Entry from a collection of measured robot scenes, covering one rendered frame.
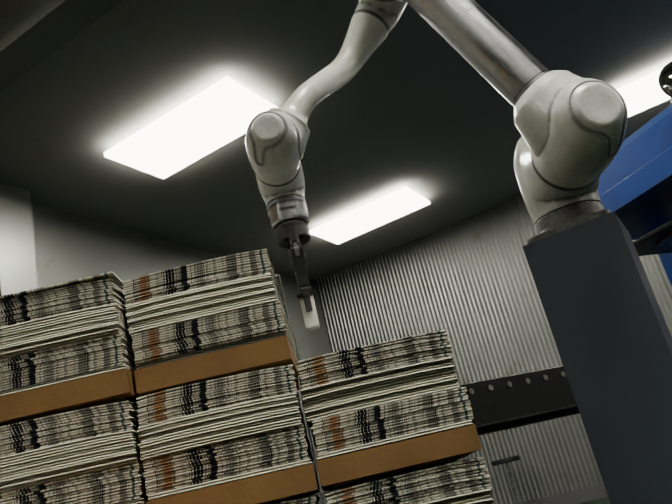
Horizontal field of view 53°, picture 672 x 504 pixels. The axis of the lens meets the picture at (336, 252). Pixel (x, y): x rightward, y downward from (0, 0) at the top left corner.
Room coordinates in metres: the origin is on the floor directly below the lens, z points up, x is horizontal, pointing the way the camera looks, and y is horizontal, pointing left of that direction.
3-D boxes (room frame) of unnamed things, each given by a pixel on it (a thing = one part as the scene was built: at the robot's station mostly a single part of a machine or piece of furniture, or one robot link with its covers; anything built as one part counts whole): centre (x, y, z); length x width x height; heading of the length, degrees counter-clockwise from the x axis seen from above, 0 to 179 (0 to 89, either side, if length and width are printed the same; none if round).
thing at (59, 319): (1.35, 0.57, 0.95); 0.38 x 0.29 x 0.23; 4
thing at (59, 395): (1.35, 0.57, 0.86); 0.38 x 0.29 x 0.04; 4
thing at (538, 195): (1.45, -0.53, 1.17); 0.18 x 0.16 x 0.22; 3
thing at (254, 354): (1.28, 0.27, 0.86); 0.29 x 0.16 x 0.04; 93
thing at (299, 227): (1.40, 0.08, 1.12); 0.08 x 0.07 x 0.09; 5
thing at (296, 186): (1.38, 0.08, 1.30); 0.13 x 0.11 x 0.16; 3
